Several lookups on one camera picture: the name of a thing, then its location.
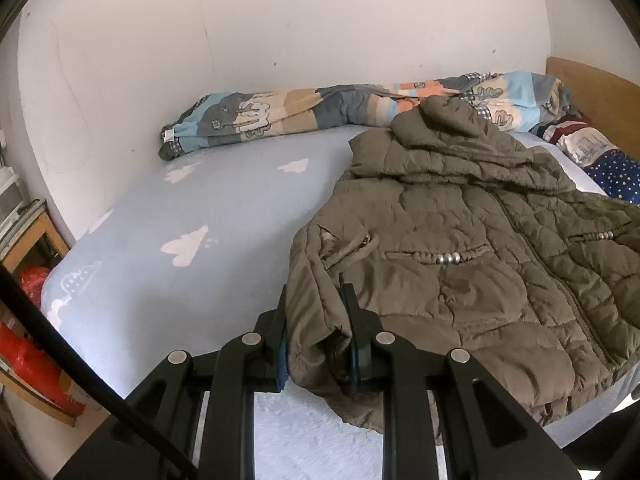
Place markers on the cartoon print patchwork quilt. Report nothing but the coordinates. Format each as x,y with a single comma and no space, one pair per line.
300,110

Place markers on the wooden headboard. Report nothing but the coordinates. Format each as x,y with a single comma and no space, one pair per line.
595,85

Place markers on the wooden shelf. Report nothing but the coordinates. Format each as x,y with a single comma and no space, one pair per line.
35,240

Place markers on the red white blue pillow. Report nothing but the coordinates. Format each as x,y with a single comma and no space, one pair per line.
595,150

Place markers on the white fluffy blanket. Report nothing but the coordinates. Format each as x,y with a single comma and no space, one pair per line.
310,435

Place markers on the olive puffer hooded jacket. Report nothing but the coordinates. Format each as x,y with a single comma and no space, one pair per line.
450,270

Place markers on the light blue cloud-print bed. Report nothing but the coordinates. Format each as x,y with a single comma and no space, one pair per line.
215,240

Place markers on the red plastic bag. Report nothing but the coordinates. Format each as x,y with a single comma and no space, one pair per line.
35,285

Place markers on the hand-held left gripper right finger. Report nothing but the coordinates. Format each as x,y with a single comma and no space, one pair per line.
356,360

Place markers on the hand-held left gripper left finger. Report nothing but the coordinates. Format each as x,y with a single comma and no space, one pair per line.
281,360

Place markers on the red packaging box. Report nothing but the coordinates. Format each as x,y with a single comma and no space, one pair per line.
35,365

